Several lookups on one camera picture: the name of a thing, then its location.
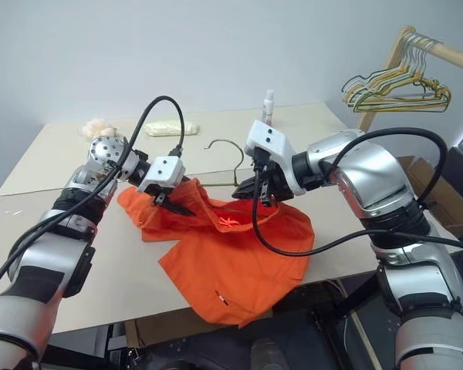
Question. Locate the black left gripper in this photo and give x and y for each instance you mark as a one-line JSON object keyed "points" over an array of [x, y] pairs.
{"points": [[166, 192]]}

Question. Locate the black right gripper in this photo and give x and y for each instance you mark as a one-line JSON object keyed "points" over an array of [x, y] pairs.
{"points": [[276, 185]]}

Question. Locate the orange shorts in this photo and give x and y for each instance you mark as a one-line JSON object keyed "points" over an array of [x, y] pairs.
{"points": [[247, 270]]}

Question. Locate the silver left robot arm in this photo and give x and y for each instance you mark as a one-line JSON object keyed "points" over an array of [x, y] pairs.
{"points": [[46, 262]]}

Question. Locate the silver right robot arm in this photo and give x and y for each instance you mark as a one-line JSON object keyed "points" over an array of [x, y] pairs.
{"points": [[370, 173]]}

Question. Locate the pale yellow plastic bag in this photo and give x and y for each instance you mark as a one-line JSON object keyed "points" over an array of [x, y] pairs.
{"points": [[162, 129]]}

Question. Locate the small white spray bottle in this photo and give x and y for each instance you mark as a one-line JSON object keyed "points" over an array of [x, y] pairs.
{"points": [[269, 108]]}

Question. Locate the white and peach fluffy wad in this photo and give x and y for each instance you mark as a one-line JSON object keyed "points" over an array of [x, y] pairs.
{"points": [[94, 127]]}

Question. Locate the cardboard box under table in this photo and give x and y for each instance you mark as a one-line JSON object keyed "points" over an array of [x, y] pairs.
{"points": [[158, 327]]}

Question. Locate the wooden floor slat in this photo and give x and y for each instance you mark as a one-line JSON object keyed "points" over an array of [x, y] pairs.
{"points": [[366, 341]]}

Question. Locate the brown cardboard box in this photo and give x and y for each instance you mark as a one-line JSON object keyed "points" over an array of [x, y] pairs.
{"points": [[443, 200]]}

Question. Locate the wooden clothes rack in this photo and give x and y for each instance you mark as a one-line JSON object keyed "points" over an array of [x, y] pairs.
{"points": [[455, 56]]}

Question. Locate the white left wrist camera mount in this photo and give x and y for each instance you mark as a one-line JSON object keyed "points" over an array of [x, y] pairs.
{"points": [[166, 169]]}

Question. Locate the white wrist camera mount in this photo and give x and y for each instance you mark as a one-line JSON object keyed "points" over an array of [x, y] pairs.
{"points": [[166, 169], [266, 136]]}

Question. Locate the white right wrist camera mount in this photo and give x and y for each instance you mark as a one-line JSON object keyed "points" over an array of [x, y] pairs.
{"points": [[266, 136]]}

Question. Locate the black table frame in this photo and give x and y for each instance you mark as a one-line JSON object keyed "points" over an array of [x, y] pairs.
{"points": [[332, 308]]}

